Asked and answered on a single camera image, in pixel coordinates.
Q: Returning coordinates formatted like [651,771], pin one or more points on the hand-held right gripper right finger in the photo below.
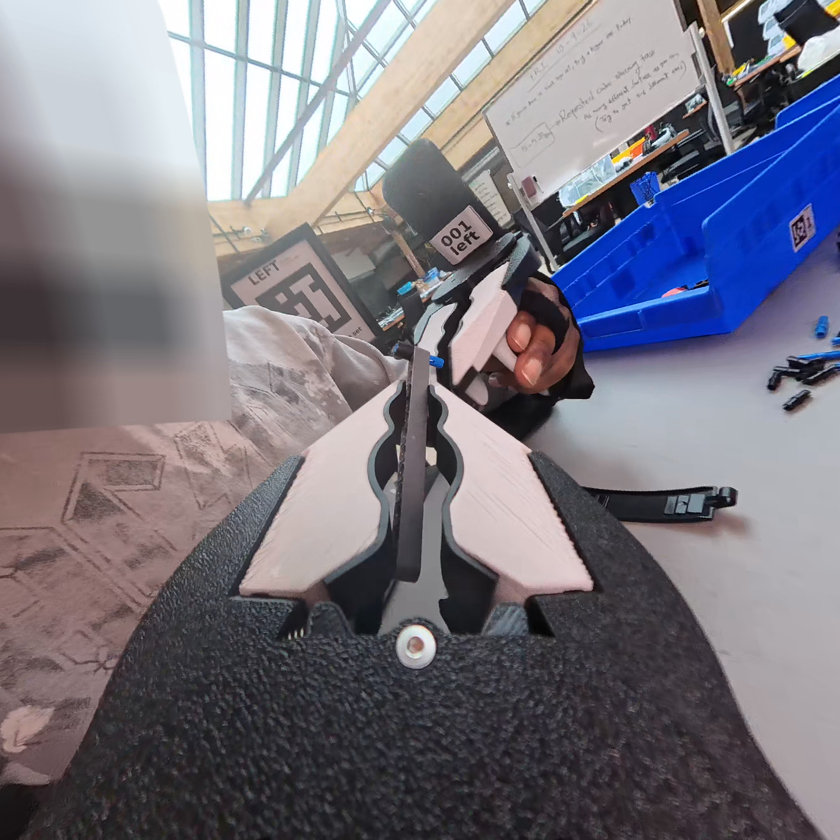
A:
[518,518]

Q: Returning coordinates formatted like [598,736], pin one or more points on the wooden workbench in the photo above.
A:
[630,161]

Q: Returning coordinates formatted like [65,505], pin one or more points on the framed black white marker sign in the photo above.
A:
[302,289]

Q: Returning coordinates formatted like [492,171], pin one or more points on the pile of blue black pins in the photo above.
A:
[804,374]

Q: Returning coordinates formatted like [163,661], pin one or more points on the long black lego beam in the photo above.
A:
[413,472]

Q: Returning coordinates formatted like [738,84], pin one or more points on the blue storage bin with tag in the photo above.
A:
[741,262]

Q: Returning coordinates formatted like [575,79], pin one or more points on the black curved panel piece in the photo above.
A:
[656,505]

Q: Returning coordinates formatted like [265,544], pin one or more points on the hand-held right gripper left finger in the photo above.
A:
[315,518]

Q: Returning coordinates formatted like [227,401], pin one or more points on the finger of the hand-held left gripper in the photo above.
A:
[482,321]
[436,328]

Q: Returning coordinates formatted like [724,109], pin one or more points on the whiteboard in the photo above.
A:
[590,85]

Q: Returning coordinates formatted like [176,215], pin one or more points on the person's left hand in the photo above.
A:
[544,348]

